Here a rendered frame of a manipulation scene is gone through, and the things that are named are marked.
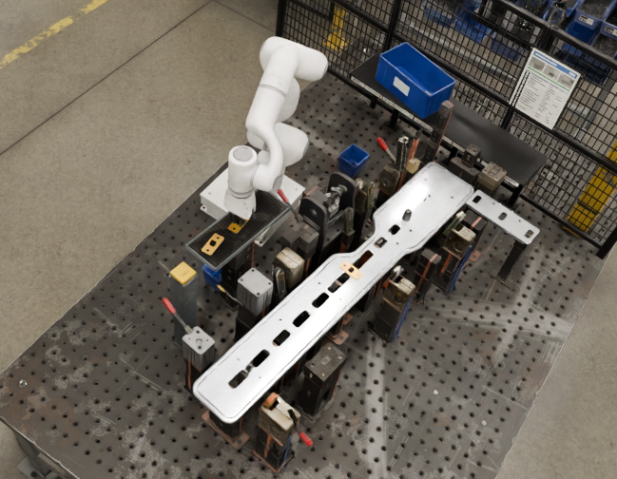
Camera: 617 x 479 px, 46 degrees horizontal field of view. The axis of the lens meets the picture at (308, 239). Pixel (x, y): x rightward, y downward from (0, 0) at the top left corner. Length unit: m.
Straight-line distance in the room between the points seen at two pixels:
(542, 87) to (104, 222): 2.27
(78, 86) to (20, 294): 1.47
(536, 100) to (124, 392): 1.92
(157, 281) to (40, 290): 1.02
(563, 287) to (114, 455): 1.88
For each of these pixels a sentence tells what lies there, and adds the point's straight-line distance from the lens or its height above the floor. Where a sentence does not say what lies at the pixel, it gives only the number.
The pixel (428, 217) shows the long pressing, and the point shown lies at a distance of 2.84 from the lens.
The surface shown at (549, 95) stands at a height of 1.29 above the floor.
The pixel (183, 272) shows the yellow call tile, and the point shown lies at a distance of 2.38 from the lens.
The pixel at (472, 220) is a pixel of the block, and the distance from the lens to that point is 2.91.
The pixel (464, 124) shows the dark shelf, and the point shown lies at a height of 1.03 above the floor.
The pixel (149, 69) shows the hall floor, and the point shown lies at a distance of 4.80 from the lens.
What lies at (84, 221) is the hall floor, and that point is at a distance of 4.01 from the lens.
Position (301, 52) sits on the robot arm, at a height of 1.63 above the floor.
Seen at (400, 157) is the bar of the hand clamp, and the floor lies 1.14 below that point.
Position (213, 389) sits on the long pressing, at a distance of 2.35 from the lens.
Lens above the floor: 3.14
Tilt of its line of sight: 53 degrees down
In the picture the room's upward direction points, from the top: 10 degrees clockwise
